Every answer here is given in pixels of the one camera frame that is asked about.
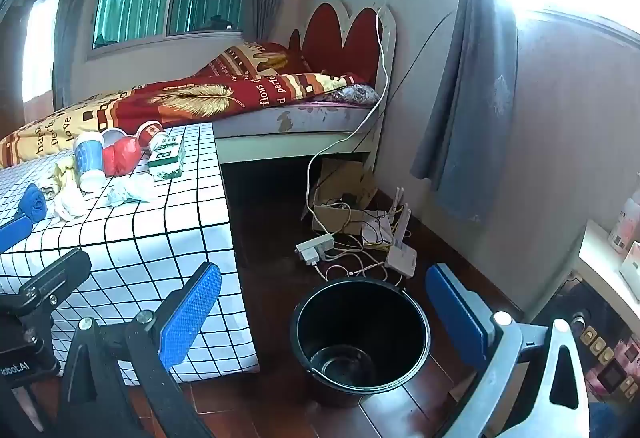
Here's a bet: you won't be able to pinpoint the white power strip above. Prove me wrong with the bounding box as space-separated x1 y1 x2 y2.
296 234 335 267

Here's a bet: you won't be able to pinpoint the white router with antennas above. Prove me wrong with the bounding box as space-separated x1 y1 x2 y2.
385 188 419 277

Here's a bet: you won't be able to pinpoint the blue cloth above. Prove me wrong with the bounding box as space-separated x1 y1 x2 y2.
21 183 49 223

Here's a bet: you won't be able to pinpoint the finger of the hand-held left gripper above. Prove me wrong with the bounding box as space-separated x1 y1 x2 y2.
0 248 93 319
0 212 42 251

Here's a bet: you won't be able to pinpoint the floral pillow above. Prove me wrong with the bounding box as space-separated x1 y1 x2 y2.
330 84 381 106

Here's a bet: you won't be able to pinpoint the bed with red blanket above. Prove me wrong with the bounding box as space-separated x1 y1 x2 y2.
0 42 371 169

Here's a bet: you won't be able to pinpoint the dark decorated cabinet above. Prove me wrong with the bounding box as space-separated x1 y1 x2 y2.
530 263 640 419

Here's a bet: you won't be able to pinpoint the white desk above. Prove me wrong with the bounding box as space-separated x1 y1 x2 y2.
577 218 640 305

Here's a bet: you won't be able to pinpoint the blue and white paper cup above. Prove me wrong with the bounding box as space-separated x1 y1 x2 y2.
72 133 107 193

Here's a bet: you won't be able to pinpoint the bright side window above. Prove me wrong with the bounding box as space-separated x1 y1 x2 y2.
20 0 64 104

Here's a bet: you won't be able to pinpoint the red heart-shaped headboard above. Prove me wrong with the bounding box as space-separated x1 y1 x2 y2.
287 0 401 88

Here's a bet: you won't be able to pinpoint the red plastic bag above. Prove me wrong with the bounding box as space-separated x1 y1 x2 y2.
102 136 142 177

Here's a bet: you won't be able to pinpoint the white paper sheet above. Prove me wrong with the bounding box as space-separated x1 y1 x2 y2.
361 210 396 245

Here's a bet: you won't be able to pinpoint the white and pink bottle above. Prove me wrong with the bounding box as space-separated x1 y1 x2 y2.
607 173 640 251

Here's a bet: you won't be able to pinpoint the white checked tablecloth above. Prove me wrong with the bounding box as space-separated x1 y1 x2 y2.
0 120 261 386

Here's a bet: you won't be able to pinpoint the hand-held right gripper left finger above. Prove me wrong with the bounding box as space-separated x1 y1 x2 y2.
52 262 222 438

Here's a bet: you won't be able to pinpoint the white hanging cable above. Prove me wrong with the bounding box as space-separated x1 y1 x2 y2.
305 0 401 219

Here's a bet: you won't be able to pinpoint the red paper cup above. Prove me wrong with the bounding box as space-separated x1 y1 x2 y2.
136 120 169 149

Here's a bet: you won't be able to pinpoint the yellow wrapper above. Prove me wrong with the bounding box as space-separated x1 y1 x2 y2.
51 157 79 191

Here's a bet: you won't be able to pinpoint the open cardboard box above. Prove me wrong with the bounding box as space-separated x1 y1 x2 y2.
301 158 379 237

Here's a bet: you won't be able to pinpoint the tangled white floor cables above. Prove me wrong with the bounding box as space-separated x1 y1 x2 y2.
315 245 401 285

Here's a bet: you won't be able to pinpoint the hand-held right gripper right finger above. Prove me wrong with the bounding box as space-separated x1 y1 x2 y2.
425 263 596 438

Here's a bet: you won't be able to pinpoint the black plastic bucket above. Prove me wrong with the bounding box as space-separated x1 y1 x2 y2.
291 278 431 407

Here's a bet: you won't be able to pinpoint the white and pink box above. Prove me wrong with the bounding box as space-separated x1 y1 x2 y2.
619 240 640 289

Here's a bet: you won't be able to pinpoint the person's leg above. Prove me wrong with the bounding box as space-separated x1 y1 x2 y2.
587 400 640 438

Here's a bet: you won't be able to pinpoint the white tissue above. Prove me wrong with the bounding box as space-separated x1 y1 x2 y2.
51 183 89 223
106 178 159 209

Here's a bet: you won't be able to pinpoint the green and white carton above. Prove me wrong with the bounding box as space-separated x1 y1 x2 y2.
147 132 186 181

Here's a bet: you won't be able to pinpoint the white bed with mattress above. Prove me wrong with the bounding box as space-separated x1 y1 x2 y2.
212 98 388 169

